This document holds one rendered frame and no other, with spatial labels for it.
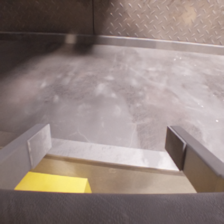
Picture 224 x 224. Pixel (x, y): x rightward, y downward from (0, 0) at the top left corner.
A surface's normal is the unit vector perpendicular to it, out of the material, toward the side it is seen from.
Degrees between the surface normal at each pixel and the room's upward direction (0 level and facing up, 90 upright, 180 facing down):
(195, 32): 0
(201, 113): 90
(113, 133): 90
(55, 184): 90
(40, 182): 90
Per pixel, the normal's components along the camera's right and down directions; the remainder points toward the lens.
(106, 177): -0.13, 0.62
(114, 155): 0.04, -0.78
